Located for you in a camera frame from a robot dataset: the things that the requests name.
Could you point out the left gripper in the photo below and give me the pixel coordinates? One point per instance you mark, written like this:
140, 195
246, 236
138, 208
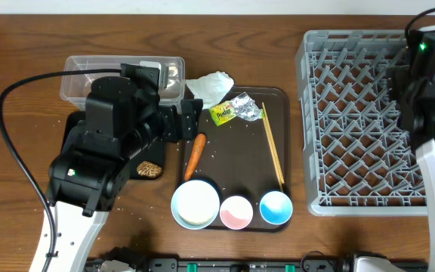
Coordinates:
191, 119

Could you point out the white napkin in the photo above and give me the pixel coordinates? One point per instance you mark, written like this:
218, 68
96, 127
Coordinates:
211, 89

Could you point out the orange carrot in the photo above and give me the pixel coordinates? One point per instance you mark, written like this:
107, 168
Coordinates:
198, 146

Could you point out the green foil snack wrapper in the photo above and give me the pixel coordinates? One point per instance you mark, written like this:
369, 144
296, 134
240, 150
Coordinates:
241, 106

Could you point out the brown patterned food piece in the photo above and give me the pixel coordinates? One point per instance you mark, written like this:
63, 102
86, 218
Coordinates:
149, 170

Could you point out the light blue rice bowl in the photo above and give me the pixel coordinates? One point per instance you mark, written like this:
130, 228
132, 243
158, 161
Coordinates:
195, 204

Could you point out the pink cup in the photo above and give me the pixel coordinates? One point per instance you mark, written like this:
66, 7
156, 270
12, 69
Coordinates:
236, 212

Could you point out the blue cup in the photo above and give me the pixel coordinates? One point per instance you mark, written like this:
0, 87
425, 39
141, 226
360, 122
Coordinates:
276, 208

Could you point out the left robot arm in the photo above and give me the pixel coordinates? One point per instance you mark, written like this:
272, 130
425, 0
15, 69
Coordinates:
122, 118

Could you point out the grey dishwasher rack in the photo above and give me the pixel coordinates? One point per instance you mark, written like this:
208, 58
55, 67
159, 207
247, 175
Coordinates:
357, 161

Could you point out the black rectangular tray bin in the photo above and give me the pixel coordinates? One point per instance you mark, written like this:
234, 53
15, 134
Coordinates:
155, 153

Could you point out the brown serving tray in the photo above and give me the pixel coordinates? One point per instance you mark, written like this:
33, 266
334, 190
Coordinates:
236, 158

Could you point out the clear plastic bin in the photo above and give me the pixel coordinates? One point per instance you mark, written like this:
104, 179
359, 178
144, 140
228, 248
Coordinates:
76, 88

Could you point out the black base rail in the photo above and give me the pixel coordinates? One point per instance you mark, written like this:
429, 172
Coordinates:
126, 259

